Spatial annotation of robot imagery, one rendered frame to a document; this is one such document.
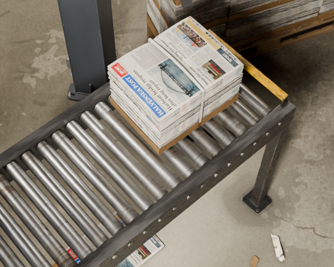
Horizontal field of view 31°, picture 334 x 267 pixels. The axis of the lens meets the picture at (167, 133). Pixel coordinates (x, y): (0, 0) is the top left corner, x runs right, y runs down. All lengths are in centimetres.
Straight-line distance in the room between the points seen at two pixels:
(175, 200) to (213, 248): 84
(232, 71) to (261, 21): 120
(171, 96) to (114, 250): 53
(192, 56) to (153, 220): 57
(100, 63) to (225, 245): 106
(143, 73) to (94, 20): 78
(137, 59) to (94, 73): 102
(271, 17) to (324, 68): 45
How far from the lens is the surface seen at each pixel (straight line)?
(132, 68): 205
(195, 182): 208
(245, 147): 217
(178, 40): 213
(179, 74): 204
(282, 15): 329
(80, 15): 277
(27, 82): 338
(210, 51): 211
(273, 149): 249
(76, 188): 210
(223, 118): 223
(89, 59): 300
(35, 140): 221
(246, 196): 297
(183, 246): 285
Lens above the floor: 265
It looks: 58 degrees down
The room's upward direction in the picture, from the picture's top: 1 degrees clockwise
